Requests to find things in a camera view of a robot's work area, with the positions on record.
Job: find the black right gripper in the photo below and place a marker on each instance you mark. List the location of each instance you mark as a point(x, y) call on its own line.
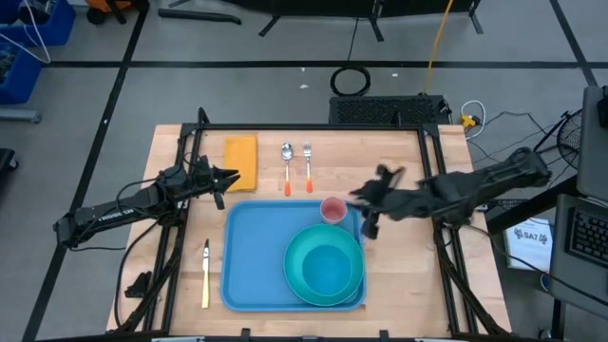
point(404, 202)

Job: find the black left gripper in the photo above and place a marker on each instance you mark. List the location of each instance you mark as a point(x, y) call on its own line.
point(204, 178)

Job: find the yellow cloth napkin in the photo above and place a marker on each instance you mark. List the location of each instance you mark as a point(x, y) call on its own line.
point(241, 161)

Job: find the pink plastic cup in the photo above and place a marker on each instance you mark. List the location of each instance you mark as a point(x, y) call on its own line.
point(333, 211)

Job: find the blue plastic bowl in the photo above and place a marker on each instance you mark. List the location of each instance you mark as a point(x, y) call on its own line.
point(327, 268)

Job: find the teal plastic plate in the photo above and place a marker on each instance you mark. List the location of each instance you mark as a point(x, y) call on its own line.
point(292, 256)

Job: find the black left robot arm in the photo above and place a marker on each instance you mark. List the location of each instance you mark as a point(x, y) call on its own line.
point(109, 216)

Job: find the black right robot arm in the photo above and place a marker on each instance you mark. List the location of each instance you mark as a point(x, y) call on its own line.
point(499, 178)

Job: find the blue plastic tray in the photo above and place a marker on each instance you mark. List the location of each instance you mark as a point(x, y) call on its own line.
point(256, 256)

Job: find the black perforated computer case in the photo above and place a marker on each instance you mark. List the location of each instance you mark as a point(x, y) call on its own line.
point(380, 110)

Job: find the yellow power plug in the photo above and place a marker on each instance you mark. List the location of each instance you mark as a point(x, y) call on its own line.
point(468, 122)

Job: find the black clamp block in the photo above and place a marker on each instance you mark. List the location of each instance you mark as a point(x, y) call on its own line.
point(140, 285)

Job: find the black bar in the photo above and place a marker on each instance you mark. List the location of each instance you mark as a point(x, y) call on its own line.
point(199, 15)

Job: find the white printed paper sheet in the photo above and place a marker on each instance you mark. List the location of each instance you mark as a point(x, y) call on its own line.
point(529, 252)

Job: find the orange object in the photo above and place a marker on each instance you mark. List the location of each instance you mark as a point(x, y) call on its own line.
point(109, 5)

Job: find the grey desk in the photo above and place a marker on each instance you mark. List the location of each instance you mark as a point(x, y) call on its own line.
point(570, 280)

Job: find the blue floor bin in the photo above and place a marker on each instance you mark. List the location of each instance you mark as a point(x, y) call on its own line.
point(24, 81)
point(62, 28)

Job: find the black keyboard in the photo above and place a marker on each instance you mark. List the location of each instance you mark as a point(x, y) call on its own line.
point(591, 235)

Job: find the grey monitor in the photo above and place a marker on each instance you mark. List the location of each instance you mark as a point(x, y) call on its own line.
point(594, 152)

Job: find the black aluminium table frame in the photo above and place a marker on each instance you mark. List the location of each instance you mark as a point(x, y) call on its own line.
point(309, 127)

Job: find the grey flat bracket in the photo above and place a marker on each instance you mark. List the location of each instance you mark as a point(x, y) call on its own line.
point(19, 115)

